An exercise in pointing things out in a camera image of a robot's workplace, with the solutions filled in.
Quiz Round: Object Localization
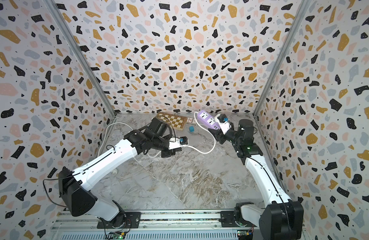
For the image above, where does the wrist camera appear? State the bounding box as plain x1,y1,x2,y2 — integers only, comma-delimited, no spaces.
168,137,188,150
215,114,232,135

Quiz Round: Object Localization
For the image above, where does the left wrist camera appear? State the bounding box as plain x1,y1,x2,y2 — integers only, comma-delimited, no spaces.
168,137,188,150

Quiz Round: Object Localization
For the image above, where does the playing card box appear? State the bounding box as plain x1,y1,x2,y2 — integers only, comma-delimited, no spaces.
186,117,197,126

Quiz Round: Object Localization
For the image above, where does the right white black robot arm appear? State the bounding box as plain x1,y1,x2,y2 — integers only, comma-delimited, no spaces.
210,114,304,240

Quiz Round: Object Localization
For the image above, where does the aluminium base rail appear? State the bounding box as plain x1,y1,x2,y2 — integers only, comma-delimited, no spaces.
48,209,263,240

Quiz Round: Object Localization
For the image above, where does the purple power strip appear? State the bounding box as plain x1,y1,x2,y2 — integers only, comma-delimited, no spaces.
194,110,220,131

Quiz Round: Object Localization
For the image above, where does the wooden chess board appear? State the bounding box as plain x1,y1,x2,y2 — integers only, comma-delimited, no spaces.
156,112,187,131

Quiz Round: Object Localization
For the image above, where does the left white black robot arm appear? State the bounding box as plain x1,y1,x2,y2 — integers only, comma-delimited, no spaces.
57,118,188,229

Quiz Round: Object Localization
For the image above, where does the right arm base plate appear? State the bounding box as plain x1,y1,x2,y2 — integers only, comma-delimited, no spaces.
219,211,258,228

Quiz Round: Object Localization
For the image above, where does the white power cord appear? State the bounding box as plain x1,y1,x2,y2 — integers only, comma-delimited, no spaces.
97,111,217,166

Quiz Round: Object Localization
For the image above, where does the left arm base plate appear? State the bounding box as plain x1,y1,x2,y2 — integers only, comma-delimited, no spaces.
96,212,141,231

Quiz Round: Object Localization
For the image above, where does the green circuit board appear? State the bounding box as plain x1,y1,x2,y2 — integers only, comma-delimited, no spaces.
107,232,126,240

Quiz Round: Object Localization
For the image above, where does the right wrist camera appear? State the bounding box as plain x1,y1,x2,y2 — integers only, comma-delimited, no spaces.
215,114,232,135

